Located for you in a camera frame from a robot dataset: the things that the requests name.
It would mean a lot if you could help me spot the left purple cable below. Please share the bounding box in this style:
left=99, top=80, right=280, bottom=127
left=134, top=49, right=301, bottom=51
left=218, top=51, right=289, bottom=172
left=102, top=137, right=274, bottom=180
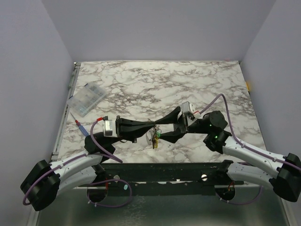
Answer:
left=22, top=115, right=123, bottom=206

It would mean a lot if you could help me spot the yellow key tag with key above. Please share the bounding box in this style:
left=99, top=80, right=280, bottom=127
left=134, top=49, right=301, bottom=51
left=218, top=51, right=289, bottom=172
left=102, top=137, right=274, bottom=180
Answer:
left=152, top=137, right=158, bottom=149

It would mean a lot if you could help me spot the purple cable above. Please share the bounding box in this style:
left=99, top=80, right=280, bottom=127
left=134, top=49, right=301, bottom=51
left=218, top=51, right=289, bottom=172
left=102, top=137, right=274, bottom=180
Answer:
left=199, top=93, right=301, bottom=170
left=22, top=115, right=123, bottom=206

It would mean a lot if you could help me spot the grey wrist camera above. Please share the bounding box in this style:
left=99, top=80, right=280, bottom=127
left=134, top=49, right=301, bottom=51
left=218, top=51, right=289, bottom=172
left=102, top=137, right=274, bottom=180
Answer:
left=181, top=101, right=201, bottom=120
left=103, top=120, right=117, bottom=137

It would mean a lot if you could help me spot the silver key organiser with rings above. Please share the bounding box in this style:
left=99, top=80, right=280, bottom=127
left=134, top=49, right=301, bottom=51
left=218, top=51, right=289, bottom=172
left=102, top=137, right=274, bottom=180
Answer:
left=145, top=125, right=162, bottom=147

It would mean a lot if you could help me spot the blue red screwdriver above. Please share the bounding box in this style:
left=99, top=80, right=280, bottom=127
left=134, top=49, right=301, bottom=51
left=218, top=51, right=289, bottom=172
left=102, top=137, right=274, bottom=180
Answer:
left=70, top=113, right=89, bottom=137

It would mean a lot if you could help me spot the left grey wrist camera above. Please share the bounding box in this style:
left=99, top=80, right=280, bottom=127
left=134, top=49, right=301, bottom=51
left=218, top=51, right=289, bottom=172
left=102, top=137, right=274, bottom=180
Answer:
left=103, top=120, right=117, bottom=137

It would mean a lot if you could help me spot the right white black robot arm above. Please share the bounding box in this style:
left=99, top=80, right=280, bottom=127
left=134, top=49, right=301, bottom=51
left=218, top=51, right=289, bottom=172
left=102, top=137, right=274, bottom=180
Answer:
left=155, top=106, right=301, bottom=202

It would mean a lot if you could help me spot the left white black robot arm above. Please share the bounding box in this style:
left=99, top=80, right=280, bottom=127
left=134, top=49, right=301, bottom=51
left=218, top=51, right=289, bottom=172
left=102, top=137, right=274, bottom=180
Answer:
left=20, top=116, right=156, bottom=211

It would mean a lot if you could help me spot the black mounting base rail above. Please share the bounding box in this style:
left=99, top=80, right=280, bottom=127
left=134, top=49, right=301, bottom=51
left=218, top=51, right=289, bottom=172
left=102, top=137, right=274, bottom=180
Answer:
left=92, top=160, right=233, bottom=196

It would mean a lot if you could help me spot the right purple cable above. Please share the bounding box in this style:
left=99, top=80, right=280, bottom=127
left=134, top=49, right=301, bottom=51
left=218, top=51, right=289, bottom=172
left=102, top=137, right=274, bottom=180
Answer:
left=199, top=93, right=301, bottom=170

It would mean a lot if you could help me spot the clear plastic screw box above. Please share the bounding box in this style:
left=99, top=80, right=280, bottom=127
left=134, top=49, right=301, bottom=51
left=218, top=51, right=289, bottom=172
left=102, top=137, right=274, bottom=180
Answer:
left=67, top=82, right=107, bottom=117

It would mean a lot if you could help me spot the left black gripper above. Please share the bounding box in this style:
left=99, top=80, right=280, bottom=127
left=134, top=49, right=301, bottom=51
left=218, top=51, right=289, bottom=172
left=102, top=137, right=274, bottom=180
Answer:
left=107, top=115, right=155, bottom=146

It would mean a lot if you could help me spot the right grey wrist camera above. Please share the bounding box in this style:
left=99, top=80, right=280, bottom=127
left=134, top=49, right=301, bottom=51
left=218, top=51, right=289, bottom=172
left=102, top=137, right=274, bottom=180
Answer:
left=181, top=101, right=201, bottom=120

